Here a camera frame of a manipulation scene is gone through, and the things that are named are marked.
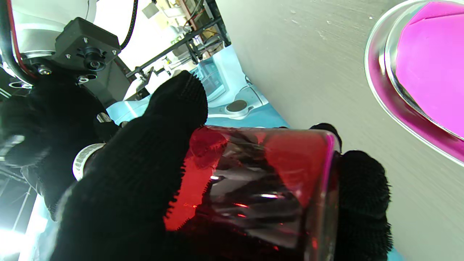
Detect magenta tray liner pad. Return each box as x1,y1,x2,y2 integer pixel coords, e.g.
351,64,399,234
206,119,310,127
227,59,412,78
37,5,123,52
395,0,464,139

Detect white round bottle cap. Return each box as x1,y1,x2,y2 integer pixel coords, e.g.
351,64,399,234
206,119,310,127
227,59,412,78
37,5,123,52
72,142,106,182

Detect red transparent sample bottle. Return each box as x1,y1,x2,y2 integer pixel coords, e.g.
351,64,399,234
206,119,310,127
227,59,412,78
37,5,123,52
163,125,342,261

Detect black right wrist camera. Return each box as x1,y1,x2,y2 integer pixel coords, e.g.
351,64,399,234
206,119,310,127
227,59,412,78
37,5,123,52
54,17,122,83

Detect black metal frame stand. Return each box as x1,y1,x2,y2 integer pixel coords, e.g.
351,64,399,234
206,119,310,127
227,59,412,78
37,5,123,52
125,0,232,98

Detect steel kidney-shaped tray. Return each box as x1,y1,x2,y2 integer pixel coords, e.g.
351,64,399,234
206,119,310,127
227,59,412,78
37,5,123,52
364,0,464,168

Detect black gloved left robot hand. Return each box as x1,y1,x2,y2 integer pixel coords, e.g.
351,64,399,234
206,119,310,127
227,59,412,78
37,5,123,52
49,70,393,261

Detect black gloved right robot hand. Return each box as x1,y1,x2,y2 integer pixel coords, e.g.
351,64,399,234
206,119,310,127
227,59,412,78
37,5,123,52
0,71,122,221

